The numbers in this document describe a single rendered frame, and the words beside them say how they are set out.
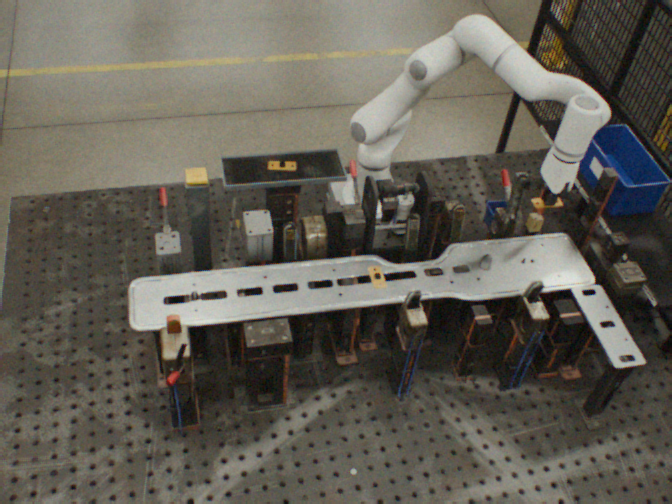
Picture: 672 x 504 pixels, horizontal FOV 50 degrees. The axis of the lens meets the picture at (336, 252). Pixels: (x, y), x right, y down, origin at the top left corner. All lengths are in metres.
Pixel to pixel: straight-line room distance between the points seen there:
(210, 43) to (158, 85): 0.57
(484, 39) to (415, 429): 1.12
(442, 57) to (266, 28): 3.20
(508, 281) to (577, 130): 0.54
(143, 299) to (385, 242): 0.76
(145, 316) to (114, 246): 0.65
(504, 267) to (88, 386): 1.30
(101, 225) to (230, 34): 2.65
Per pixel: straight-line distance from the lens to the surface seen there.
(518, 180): 2.25
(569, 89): 2.02
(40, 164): 4.15
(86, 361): 2.35
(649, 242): 2.49
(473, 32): 2.01
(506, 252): 2.31
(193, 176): 2.18
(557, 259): 2.34
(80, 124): 4.38
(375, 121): 2.34
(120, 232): 2.71
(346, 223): 2.17
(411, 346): 2.05
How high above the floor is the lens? 2.59
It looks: 47 degrees down
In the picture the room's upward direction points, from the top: 7 degrees clockwise
